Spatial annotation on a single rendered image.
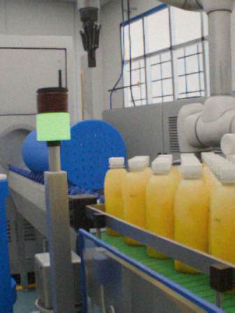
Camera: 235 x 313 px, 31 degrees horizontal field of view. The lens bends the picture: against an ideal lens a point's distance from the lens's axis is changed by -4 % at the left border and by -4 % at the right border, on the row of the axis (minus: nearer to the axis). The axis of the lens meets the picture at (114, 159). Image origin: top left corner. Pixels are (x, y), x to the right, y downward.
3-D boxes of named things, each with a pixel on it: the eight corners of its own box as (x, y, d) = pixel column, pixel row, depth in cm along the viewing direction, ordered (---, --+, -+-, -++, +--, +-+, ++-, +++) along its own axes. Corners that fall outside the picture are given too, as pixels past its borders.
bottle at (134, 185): (129, 238, 110) (126, 165, 109) (156, 239, 108) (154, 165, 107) (120, 245, 104) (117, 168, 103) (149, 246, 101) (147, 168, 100)
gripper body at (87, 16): (102, 9, 171) (103, 31, 171) (90, 15, 178) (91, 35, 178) (87, 7, 166) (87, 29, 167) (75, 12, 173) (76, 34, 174)
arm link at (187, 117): (198, 148, 213) (194, 104, 212) (222, 148, 197) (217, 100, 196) (172, 152, 206) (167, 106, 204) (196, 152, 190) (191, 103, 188)
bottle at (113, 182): (130, 229, 122) (128, 163, 121) (133, 235, 115) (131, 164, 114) (105, 230, 121) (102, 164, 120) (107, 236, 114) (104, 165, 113)
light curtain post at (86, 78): (98, 304, 293) (88, 56, 284) (102, 307, 287) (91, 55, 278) (90, 306, 291) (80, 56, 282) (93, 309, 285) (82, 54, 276)
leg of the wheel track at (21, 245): (28, 288, 328) (22, 211, 325) (29, 291, 323) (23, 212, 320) (20, 290, 326) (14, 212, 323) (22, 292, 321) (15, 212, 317)
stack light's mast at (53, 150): (66, 169, 88) (63, 90, 87) (75, 171, 82) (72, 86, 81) (36, 171, 86) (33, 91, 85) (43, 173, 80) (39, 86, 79)
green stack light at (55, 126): (65, 139, 88) (64, 114, 87) (74, 139, 82) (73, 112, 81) (34, 140, 85) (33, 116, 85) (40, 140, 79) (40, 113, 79)
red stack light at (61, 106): (64, 114, 87) (63, 95, 87) (73, 112, 81) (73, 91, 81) (33, 115, 85) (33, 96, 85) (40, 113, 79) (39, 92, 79)
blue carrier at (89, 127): (70, 172, 260) (66, 125, 258) (130, 186, 179) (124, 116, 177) (24, 178, 250) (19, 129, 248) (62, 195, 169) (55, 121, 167)
